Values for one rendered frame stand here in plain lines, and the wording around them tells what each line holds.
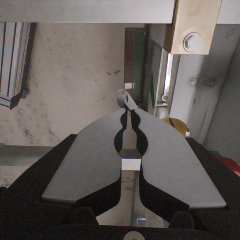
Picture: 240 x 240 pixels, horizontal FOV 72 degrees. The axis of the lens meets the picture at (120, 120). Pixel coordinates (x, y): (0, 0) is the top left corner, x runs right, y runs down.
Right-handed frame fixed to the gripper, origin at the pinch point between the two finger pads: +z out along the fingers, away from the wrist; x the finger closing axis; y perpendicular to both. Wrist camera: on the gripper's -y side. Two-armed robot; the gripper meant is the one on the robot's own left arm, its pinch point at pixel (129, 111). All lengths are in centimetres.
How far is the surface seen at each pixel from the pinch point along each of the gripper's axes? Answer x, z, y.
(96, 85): -21, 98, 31
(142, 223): 8, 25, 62
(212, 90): 24.8, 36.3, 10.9
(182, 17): 6.0, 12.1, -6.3
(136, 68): 2.0, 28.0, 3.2
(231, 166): 16.8, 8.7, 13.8
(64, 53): -40, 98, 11
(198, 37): 8.0, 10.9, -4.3
